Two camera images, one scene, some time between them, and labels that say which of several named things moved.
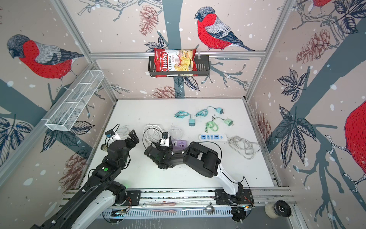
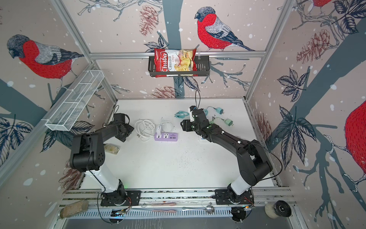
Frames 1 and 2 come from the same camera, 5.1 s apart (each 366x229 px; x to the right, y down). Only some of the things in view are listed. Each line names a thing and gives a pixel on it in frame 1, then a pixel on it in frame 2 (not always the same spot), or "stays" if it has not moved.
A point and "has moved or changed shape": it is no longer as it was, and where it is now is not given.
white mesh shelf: x=67 y=112 stays
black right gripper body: x=158 y=148 -> x=188 y=126
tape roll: x=279 y=208 stays
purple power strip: x=179 y=145 has moved or changed shape
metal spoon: x=209 y=209 stays
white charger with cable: x=176 y=133 has moved or changed shape
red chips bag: x=174 y=60 stays
